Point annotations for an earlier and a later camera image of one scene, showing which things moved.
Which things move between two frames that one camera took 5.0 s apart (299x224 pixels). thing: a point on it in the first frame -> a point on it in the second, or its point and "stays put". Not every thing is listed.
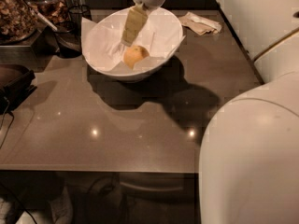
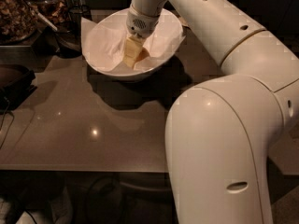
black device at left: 16,84 stays put
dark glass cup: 68,38 stays put
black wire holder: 76,14 stays put
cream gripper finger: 136,18 -> 133,48
